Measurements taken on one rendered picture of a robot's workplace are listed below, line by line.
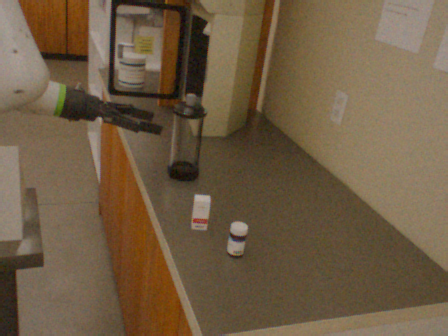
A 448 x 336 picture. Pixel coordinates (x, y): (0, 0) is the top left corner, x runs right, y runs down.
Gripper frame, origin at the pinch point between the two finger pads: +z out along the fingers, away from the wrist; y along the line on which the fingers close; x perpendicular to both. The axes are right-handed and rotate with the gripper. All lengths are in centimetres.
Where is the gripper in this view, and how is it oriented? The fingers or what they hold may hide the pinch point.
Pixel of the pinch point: (151, 122)
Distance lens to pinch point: 146.3
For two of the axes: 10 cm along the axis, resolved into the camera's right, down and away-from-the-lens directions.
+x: -3.4, 8.8, 3.2
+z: 8.7, 1.8, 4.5
